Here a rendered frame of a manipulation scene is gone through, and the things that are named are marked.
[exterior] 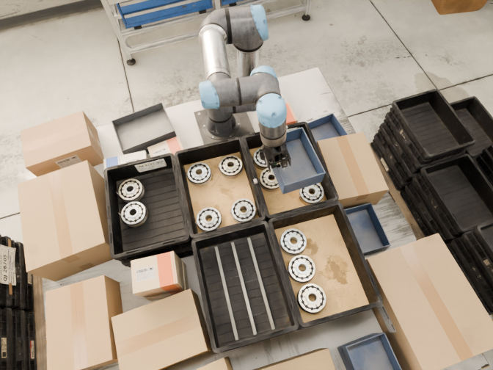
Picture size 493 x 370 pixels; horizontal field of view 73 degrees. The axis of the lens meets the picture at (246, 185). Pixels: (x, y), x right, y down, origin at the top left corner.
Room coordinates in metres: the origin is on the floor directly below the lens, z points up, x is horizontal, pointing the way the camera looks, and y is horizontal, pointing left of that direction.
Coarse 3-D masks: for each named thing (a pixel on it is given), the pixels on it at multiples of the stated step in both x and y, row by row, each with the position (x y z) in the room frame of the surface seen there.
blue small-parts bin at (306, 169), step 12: (288, 132) 0.69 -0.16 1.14; (300, 132) 0.71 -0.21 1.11; (288, 144) 0.68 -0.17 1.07; (300, 144) 0.68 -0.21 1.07; (300, 156) 0.63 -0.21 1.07; (312, 156) 0.61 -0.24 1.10; (276, 168) 0.55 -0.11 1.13; (288, 168) 0.58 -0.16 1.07; (300, 168) 0.58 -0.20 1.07; (312, 168) 0.57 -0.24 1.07; (288, 180) 0.53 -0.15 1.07; (300, 180) 0.50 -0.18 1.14; (312, 180) 0.51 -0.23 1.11
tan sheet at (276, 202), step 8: (256, 168) 0.72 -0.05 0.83; (320, 184) 0.62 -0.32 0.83; (264, 192) 0.60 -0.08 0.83; (272, 192) 0.60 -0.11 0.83; (280, 192) 0.60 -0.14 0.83; (288, 192) 0.59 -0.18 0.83; (296, 192) 0.59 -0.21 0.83; (312, 192) 0.59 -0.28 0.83; (272, 200) 0.56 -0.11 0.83; (280, 200) 0.56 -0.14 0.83; (288, 200) 0.56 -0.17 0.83; (296, 200) 0.55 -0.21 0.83; (272, 208) 0.52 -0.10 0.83; (280, 208) 0.52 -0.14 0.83; (288, 208) 0.52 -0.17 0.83
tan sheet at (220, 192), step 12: (240, 156) 0.79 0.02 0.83; (216, 168) 0.74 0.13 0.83; (216, 180) 0.68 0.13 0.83; (228, 180) 0.67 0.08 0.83; (240, 180) 0.67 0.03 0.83; (192, 192) 0.62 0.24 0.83; (204, 192) 0.62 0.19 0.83; (216, 192) 0.62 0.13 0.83; (228, 192) 0.61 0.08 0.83; (240, 192) 0.61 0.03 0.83; (192, 204) 0.57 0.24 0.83; (204, 204) 0.56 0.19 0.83; (216, 204) 0.56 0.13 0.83; (228, 204) 0.56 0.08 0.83; (228, 216) 0.50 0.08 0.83
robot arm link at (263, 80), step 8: (256, 72) 0.68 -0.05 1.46; (264, 72) 0.67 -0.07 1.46; (272, 72) 0.68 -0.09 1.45; (240, 80) 0.65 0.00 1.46; (248, 80) 0.65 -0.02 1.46; (256, 80) 0.64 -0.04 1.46; (264, 80) 0.64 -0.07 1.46; (272, 80) 0.65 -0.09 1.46; (248, 88) 0.62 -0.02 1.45; (256, 88) 0.62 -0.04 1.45; (264, 88) 0.62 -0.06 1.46; (272, 88) 0.62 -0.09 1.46; (248, 96) 0.61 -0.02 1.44; (256, 96) 0.61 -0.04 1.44; (248, 104) 0.61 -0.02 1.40
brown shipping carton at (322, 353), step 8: (312, 352) -0.02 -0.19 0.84; (320, 352) -0.02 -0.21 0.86; (328, 352) -0.03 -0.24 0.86; (280, 360) -0.05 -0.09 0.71; (288, 360) -0.04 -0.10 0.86; (296, 360) -0.04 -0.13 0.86; (304, 360) -0.05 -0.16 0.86; (312, 360) -0.05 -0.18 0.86; (320, 360) -0.05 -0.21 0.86; (328, 360) -0.05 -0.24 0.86; (264, 368) -0.06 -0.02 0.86; (272, 368) -0.06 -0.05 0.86; (280, 368) -0.06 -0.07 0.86; (288, 368) -0.06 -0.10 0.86; (296, 368) -0.07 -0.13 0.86; (304, 368) -0.07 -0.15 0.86; (312, 368) -0.07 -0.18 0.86; (320, 368) -0.07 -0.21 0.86; (328, 368) -0.07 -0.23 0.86
